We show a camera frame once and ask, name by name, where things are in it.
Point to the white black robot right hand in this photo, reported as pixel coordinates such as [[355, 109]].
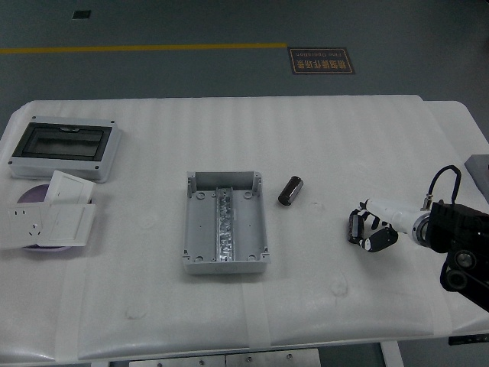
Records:
[[386, 214]]

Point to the black cylindrical battery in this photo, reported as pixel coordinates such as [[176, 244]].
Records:
[[290, 190]]

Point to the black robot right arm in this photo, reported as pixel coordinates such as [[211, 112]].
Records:
[[458, 225]]

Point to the grey flat box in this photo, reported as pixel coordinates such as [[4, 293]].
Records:
[[479, 164]]

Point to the grey distribution box dark window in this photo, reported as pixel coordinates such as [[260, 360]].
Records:
[[61, 143]]

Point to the white foam table sheet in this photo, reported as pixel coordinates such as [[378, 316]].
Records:
[[305, 145]]

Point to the white table leg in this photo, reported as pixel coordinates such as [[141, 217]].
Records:
[[390, 353]]

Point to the black bar under table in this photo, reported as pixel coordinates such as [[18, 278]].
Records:
[[470, 340]]

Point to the brown floor sign orange text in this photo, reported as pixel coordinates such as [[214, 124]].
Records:
[[321, 61]]

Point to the yellow floor line tape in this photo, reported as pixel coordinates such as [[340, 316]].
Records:
[[153, 47]]

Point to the purple round plate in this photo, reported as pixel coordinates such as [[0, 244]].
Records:
[[34, 192]]

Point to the dark square floor hatch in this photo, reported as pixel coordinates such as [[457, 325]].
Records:
[[81, 14]]

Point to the silver metal mounting rail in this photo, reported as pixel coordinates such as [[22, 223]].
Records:
[[225, 225]]

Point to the open grey plastic enclosure box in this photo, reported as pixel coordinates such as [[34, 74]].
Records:
[[202, 229]]

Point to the grey metal table frame plate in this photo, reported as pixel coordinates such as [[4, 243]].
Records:
[[214, 358]]

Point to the white wall switch panel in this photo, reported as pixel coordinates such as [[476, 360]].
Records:
[[70, 187], [67, 223]]

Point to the white wall socket panel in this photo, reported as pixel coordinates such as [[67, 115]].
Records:
[[21, 225]]

